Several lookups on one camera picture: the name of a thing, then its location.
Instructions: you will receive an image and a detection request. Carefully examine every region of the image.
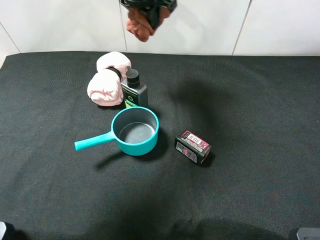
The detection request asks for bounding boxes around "black tablecloth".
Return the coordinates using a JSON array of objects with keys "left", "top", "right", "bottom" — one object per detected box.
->
[{"left": 0, "top": 51, "right": 320, "bottom": 240}]

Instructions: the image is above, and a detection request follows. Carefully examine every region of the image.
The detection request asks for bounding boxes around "grey object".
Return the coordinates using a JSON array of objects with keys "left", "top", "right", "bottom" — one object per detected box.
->
[
  {"left": 296, "top": 227, "right": 320, "bottom": 240},
  {"left": 0, "top": 221, "right": 7, "bottom": 240}
]

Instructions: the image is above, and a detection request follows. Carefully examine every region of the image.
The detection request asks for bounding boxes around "black hair band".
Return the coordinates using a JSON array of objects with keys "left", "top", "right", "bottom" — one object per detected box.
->
[{"left": 107, "top": 67, "right": 122, "bottom": 82}]

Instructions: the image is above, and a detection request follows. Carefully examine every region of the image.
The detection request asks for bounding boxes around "grey pump bottle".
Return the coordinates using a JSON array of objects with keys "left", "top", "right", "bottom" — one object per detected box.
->
[{"left": 121, "top": 66, "right": 149, "bottom": 108}]

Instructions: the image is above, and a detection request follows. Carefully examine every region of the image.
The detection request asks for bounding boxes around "teal saucepan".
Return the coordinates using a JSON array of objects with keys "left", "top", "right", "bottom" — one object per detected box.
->
[{"left": 74, "top": 106, "right": 160, "bottom": 156}]

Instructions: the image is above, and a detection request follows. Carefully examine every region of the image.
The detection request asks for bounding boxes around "grey object bottom right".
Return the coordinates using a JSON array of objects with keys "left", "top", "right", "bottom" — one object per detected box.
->
[{"left": 296, "top": 227, "right": 320, "bottom": 240}]

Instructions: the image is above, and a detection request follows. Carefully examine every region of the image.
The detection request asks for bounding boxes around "black pink box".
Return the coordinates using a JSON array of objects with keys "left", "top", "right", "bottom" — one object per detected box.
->
[{"left": 174, "top": 130, "right": 212, "bottom": 165}]

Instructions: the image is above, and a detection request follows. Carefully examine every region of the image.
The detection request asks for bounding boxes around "grey object bottom left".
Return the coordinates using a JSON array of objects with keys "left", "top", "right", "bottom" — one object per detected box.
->
[{"left": 0, "top": 221, "right": 7, "bottom": 240}]

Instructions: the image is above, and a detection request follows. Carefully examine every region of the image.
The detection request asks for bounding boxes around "brown cloth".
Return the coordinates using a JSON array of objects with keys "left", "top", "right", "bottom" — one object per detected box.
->
[{"left": 126, "top": 7, "right": 171, "bottom": 42}]

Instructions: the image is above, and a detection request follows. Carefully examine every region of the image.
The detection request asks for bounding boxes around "pink rolled towel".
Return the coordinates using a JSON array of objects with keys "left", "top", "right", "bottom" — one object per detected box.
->
[{"left": 87, "top": 51, "right": 132, "bottom": 107}]

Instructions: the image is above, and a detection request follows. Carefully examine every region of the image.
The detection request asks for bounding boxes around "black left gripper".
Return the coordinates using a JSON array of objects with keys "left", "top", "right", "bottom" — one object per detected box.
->
[{"left": 120, "top": 0, "right": 177, "bottom": 30}]

